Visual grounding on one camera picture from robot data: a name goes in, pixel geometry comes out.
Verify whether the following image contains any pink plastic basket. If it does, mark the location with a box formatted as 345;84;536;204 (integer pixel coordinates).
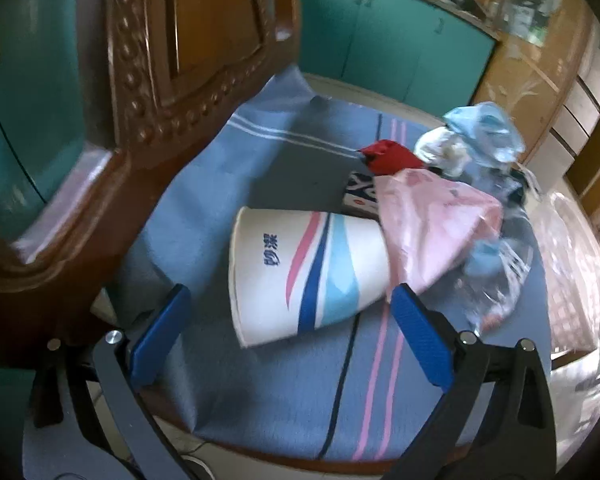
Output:
522;190;600;361

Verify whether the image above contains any light blue plastic bag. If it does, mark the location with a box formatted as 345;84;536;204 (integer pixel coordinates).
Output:
442;101;527;167

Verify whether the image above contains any white crumpled plastic bag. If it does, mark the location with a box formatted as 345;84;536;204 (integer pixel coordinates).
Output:
412;127;473;177

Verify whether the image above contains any carved wooden chair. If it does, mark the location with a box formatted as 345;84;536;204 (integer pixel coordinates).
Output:
0;0;302;367

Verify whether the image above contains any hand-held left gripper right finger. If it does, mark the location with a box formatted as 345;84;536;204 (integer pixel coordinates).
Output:
382;283;559;480

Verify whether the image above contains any wooden panelled cabinet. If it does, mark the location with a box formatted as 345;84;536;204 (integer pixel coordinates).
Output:
530;25;600;213

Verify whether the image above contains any teal cabinet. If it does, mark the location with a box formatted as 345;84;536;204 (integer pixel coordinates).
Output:
0;0;87;243
297;0;499;119

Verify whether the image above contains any blue striped tablecloth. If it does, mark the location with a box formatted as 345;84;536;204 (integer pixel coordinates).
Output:
22;65;554;480

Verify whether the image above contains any red crumpled wrapper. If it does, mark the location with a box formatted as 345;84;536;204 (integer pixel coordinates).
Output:
357;140;426;176

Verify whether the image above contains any clear plastic bottle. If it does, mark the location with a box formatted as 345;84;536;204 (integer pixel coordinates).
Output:
460;170;537;335

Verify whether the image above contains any white striped paper cup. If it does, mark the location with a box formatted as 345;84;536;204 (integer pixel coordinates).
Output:
227;206;396;349

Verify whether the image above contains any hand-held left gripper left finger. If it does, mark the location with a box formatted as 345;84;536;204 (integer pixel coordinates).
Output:
32;283;196;480

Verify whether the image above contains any pink plastic bag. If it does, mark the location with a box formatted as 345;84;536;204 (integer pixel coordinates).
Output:
375;167;504;296

